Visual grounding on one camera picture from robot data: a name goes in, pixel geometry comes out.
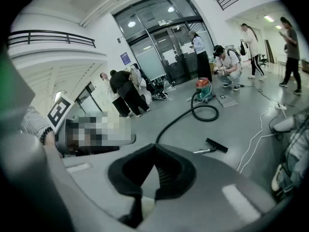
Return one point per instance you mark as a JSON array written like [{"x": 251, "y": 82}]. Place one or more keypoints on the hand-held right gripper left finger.
[{"x": 91, "y": 185}]

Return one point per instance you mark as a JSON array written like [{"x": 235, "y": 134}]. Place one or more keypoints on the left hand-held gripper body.
[{"x": 60, "y": 110}]

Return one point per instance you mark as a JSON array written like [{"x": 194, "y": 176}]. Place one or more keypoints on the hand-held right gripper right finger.
[{"x": 205, "y": 190}]

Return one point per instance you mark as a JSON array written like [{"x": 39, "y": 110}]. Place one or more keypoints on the black vacuum floor nozzle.
[{"x": 217, "y": 144}]

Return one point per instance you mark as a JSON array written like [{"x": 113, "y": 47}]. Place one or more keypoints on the person's left forearm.
[{"x": 33, "y": 124}]

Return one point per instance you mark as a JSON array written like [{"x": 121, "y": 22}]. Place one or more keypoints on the red and green vacuum cleaner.
[{"x": 204, "y": 91}]

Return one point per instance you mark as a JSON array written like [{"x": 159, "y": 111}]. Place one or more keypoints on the grey floor mat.
[{"x": 228, "y": 101}]

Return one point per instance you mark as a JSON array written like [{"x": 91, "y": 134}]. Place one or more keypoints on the white power strip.
[{"x": 281, "y": 107}]

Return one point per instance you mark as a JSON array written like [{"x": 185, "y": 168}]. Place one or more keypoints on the white paper notice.
[
  {"x": 187, "y": 49},
  {"x": 169, "y": 57}
]

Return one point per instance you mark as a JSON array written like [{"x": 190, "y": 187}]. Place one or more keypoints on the glass entrance door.
[{"x": 178, "y": 64}]

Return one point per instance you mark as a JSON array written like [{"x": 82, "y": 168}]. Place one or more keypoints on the door header sign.
[{"x": 166, "y": 22}]

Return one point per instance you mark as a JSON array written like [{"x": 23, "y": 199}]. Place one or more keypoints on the black office chair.
[{"x": 263, "y": 60}]

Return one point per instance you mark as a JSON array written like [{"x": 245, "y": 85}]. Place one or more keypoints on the dark leaning board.
[{"x": 270, "y": 51}]

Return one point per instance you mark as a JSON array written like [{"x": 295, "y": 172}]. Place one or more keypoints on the rectangular ceiling light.
[{"x": 269, "y": 18}]

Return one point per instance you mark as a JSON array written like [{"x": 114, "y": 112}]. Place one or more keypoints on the blue wall poster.
[{"x": 125, "y": 58}]

